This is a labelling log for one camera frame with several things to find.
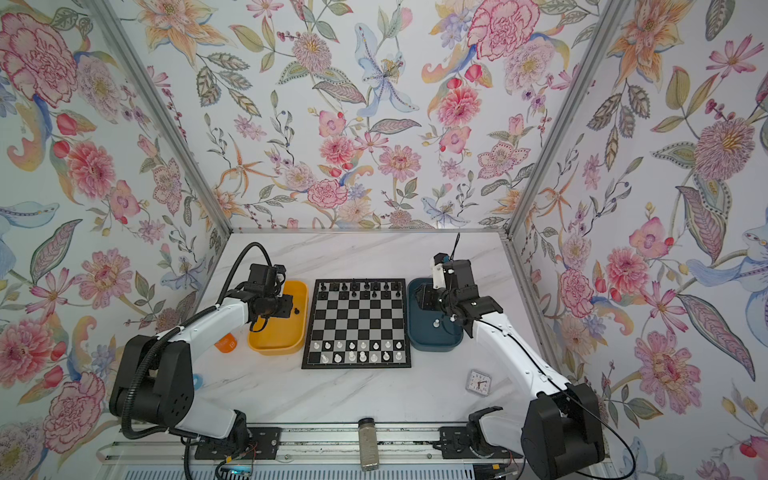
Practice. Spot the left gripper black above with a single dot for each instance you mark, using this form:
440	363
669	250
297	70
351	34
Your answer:
287	305

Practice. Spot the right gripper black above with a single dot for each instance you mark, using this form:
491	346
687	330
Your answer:
432	297

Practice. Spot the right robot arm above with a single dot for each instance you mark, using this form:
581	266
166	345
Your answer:
561	431

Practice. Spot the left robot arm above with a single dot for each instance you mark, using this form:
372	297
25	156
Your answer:
154	389

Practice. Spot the black chess pieces row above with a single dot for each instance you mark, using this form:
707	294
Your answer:
359	290

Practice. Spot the black white chess board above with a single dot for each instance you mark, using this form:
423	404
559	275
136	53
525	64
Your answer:
351	320

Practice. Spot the white chess pieces row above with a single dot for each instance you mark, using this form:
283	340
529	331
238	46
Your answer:
326	353

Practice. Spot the teal plastic tray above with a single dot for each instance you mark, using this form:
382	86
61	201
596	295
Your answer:
423	336

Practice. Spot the yellow plastic tray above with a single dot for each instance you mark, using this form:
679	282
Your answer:
284	336

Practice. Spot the small white alarm clock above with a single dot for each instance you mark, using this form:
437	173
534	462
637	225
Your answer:
479	383

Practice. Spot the glass spice jar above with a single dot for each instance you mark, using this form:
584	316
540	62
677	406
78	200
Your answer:
368	444

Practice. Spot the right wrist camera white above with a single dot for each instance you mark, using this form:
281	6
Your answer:
438	274

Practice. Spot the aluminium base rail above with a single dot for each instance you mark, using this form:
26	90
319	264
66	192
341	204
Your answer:
289	444

